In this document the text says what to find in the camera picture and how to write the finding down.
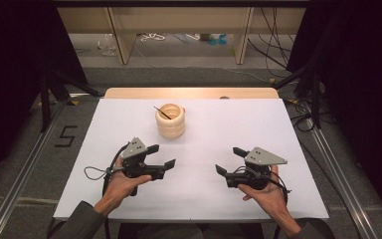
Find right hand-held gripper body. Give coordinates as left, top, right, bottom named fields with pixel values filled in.
left=226, top=146, right=288, bottom=191

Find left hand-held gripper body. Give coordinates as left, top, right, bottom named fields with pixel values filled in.
left=120, top=136, right=166, bottom=181

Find cream ribbed pen holder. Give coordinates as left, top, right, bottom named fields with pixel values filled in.
left=154, top=103, right=187, bottom=139

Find thin black pen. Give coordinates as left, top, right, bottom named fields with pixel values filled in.
left=153, top=106, right=173, bottom=120

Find person's left hand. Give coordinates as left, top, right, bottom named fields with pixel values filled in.
left=102, top=156, right=153, bottom=208

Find person's right hand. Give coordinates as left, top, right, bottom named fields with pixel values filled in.
left=238, top=164, right=291, bottom=220

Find white table sheet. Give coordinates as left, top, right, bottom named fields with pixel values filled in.
left=53, top=98, right=330, bottom=221

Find black metal stand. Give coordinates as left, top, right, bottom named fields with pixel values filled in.
left=272, top=61, right=323, bottom=130
left=39, top=68, right=104, bottom=133

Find blue plastic items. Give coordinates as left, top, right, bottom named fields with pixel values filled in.
left=208, top=33, right=229, bottom=46

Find black curtain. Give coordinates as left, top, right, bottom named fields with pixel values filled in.
left=0, top=0, right=89, bottom=190
left=286, top=0, right=382, bottom=227

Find right hand-held gripper cable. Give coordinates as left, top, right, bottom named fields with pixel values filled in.
left=233, top=164, right=292, bottom=204

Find hand-held gripper cable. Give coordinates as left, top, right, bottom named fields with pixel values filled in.
left=84, top=142, right=131, bottom=239
left=233, top=164, right=292, bottom=204

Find left hand-held gripper cable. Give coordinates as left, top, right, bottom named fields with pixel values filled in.
left=84, top=142, right=131, bottom=239

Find black floor cables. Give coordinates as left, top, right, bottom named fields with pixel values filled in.
left=284, top=98, right=316, bottom=133

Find aluminium floor rail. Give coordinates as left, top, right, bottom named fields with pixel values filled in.
left=306, top=118, right=381, bottom=239
left=0, top=99, right=68, bottom=239

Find white cable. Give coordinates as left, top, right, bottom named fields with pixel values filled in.
left=140, top=32, right=167, bottom=43

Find black hanging cables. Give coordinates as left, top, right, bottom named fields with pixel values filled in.
left=246, top=6, right=301, bottom=80

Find wooden shelf frame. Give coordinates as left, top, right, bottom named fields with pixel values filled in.
left=57, top=6, right=307, bottom=66

